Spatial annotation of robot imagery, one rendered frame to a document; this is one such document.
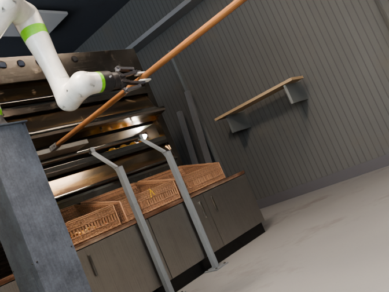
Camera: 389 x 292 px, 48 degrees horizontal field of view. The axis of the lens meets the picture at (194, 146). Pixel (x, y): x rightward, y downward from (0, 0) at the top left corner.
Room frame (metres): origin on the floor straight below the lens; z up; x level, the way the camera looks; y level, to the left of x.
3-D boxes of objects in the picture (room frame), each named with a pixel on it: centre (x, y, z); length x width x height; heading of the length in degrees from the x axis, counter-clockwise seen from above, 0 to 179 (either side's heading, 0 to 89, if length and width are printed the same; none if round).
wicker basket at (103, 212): (2.95, 1.02, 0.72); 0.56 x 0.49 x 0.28; 137
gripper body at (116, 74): (1.95, 0.20, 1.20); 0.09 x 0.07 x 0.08; 138
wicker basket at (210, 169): (3.82, 0.22, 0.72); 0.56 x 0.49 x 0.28; 137
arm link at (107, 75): (1.90, 0.26, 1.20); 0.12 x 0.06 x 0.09; 48
